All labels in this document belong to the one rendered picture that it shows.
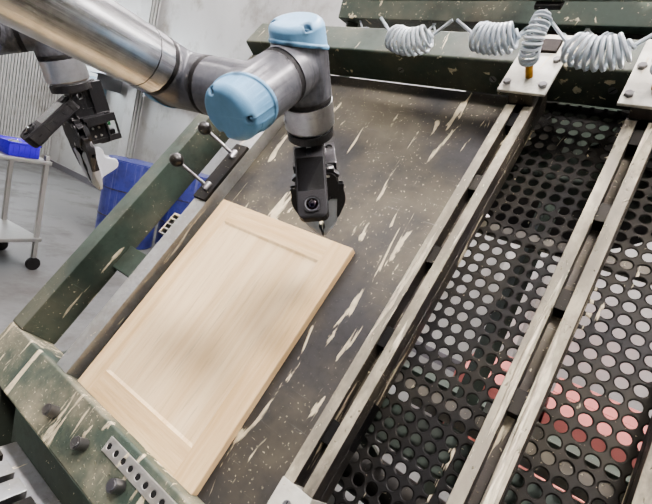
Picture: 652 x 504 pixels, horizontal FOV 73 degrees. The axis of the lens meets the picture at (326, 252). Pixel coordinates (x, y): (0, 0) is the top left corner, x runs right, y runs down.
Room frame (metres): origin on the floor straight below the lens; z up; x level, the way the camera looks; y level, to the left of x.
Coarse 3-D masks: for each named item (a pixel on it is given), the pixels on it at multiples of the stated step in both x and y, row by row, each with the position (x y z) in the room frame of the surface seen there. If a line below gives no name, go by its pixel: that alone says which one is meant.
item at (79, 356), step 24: (240, 144) 1.30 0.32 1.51; (264, 144) 1.32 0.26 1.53; (240, 168) 1.26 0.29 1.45; (216, 192) 1.20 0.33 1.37; (192, 216) 1.16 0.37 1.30; (168, 240) 1.13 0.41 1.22; (144, 264) 1.09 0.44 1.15; (168, 264) 1.11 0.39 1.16; (120, 288) 1.06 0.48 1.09; (144, 288) 1.07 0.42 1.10; (120, 312) 1.02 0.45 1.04; (96, 336) 0.98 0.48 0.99; (72, 360) 0.95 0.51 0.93
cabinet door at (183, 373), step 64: (192, 256) 1.09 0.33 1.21; (256, 256) 1.03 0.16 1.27; (320, 256) 0.97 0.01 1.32; (128, 320) 1.01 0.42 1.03; (192, 320) 0.96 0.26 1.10; (256, 320) 0.91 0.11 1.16; (128, 384) 0.89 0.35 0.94; (192, 384) 0.85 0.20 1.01; (256, 384) 0.80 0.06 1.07; (192, 448) 0.75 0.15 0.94
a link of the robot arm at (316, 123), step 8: (328, 104) 0.70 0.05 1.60; (288, 112) 0.65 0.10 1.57; (296, 112) 0.71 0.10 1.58; (304, 112) 0.72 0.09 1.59; (312, 112) 0.64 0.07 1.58; (320, 112) 0.64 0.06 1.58; (328, 112) 0.66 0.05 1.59; (288, 120) 0.66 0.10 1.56; (296, 120) 0.65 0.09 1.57; (304, 120) 0.64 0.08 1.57; (312, 120) 0.64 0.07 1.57; (320, 120) 0.65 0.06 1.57; (328, 120) 0.66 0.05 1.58; (288, 128) 0.67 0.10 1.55; (296, 128) 0.65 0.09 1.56; (304, 128) 0.65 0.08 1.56; (312, 128) 0.65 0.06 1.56; (320, 128) 0.66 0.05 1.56; (328, 128) 0.67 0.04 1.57; (296, 136) 0.67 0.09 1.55; (304, 136) 0.66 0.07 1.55; (312, 136) 0.66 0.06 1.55
